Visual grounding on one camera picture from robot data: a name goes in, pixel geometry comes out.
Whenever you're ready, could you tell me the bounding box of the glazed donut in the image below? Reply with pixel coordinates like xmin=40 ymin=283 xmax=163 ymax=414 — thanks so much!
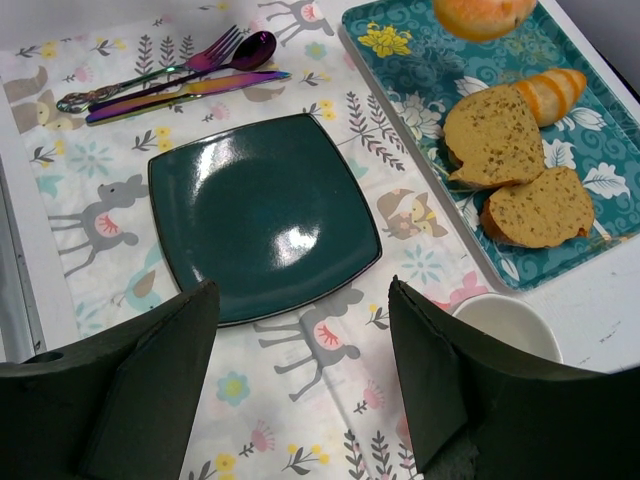
xmin=432 ymin=0 xmax=537 ymax=42

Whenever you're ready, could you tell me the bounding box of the striped croissant roll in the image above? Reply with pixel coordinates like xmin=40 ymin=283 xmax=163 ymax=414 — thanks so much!
xmin=513 ymin=68 xmax=587 ymax=127

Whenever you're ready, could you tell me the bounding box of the small seeded bread slice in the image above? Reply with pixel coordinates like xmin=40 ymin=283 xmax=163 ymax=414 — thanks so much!
xmin=479 ymin=167 xmax=595 ymax=249

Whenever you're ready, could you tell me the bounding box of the dark teal square plate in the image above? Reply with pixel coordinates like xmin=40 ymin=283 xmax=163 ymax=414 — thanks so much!
xmin=148 ymin=113 xmax=382 ymax=326

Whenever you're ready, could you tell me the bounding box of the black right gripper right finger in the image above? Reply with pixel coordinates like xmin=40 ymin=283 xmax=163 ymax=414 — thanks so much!
xmin=388 ymin=280 xmax=639 ymax=479

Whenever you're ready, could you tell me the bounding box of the iridescent knife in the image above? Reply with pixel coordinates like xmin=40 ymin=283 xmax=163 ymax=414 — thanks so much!
xmin=85 ymin=71 xmax=291 ymax=125

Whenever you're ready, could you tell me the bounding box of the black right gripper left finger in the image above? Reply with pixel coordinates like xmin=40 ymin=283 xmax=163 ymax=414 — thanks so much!
xmin=1 ymin=280 xmax=220 ymax=479

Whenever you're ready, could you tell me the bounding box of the animal print placemat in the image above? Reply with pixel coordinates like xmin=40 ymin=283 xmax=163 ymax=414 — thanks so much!
xmin=1 ymin=1 xmax=486 ymax=479

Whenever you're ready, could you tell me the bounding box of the iridescent spoon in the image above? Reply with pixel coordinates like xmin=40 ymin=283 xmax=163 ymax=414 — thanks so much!
xmin=88 ymin=26 xmax=277 ymax=112

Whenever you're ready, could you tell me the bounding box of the teal floral tray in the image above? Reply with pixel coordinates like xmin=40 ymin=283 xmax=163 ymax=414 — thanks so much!
xmin=342 ymin=1 xmax=639 ymax=290

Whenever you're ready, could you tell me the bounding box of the large seeded bread slice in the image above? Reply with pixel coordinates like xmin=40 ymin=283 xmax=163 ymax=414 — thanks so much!
xmin=443 ymin=85 xmax=545 ymax=189

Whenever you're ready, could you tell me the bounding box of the pink mug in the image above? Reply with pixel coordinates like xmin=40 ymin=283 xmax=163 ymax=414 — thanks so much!
xmin=452 ymin=293 xmax=563 ymax=363

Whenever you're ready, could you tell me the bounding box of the iridescent fork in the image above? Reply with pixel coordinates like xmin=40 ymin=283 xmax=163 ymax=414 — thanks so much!
xmin=56 ymin=25 xmax=243 ymax=114

